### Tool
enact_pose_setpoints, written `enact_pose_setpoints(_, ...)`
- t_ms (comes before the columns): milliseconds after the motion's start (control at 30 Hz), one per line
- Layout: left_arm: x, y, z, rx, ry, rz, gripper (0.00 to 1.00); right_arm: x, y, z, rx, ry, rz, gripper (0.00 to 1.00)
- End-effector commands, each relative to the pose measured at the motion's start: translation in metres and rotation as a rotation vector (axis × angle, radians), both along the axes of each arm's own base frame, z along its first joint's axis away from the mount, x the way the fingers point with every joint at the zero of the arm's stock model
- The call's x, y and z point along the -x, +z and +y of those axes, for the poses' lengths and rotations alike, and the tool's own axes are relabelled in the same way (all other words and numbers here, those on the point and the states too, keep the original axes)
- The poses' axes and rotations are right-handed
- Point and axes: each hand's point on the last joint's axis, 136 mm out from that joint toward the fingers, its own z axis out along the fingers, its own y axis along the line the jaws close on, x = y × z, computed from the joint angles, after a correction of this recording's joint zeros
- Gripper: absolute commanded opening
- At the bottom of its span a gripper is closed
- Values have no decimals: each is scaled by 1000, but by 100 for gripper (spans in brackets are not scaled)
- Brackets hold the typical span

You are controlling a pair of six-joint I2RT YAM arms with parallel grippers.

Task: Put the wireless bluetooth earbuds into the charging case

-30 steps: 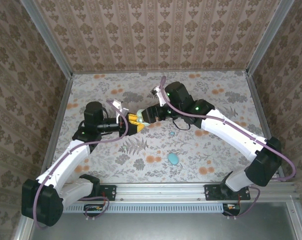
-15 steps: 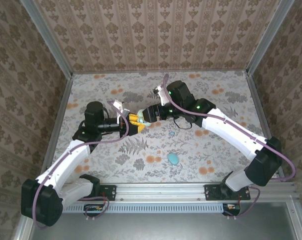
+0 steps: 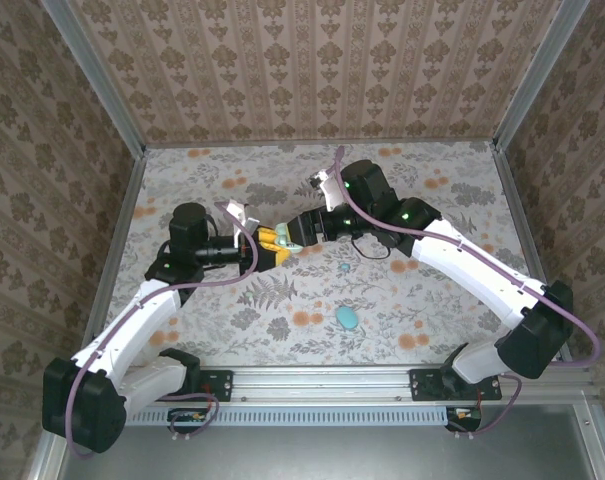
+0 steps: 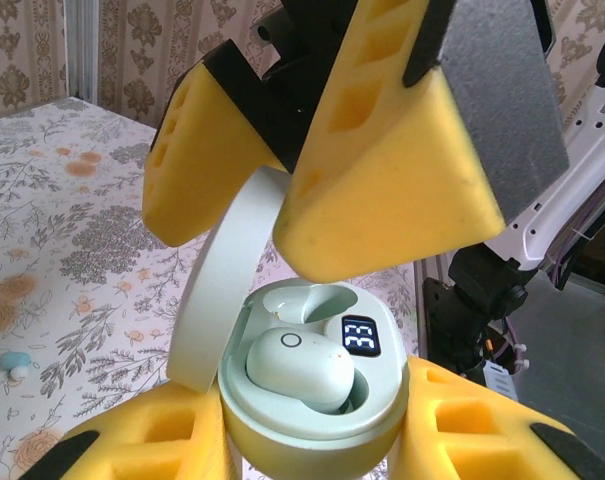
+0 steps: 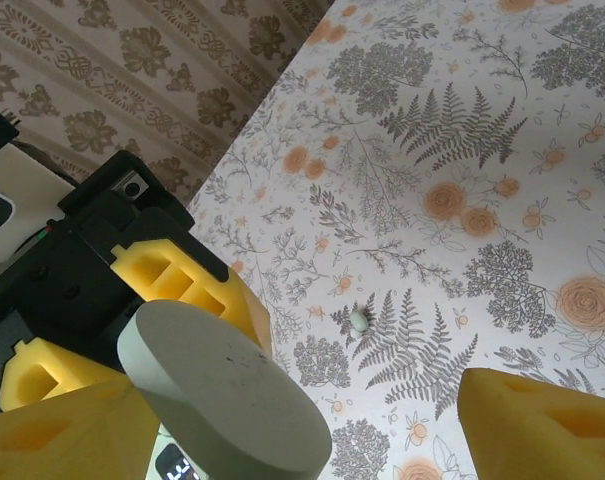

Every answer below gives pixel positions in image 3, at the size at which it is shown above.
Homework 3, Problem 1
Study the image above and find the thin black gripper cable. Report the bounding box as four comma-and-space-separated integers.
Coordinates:
350, 235, 389, 261

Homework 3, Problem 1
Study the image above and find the black connector box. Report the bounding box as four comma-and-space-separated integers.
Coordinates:
167, 407, 217, 435
445, 405, 484, 434

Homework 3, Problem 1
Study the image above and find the grey slotted cable duct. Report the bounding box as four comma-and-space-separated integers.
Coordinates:
124, 405, 483, 427

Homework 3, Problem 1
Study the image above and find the turquoise oval plastic shell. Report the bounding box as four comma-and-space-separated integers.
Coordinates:
335, 306, 360, 332

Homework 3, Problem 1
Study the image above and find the aluminium mounting rail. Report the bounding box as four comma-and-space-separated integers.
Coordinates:
56, 364, 598, 401

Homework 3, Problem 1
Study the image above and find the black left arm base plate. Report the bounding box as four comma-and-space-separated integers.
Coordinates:
144, 368, 233, 403

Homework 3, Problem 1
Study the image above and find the grey metal sheet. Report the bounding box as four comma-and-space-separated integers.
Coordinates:
56, 404, 601, 480

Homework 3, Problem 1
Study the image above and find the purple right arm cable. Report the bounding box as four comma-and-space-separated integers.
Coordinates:
334, 145, 601, 436

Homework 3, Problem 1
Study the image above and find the aluminium table side rail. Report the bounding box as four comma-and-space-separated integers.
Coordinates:
79, 148, 149, 351
491, 144, 573, 364

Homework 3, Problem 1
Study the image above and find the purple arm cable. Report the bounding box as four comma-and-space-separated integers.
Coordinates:
334, 145, 601, 436
64, 200, 259, 459

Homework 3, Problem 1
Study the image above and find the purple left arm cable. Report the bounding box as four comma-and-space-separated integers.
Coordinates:
64, 200, 259, 459

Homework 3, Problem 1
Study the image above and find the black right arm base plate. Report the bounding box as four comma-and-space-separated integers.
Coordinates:
409, 368, 503, 403

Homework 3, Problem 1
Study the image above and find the aluminium upright frame post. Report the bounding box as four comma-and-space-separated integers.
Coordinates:
39, 0, 148, 160
492, 0, 592, 152

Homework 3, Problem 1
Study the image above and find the floral patterned table cover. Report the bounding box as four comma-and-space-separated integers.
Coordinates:
89, 141, 566, 369

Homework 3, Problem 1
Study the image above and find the aluminium table back rail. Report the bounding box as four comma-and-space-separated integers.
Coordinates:
142, 139, 499, 150

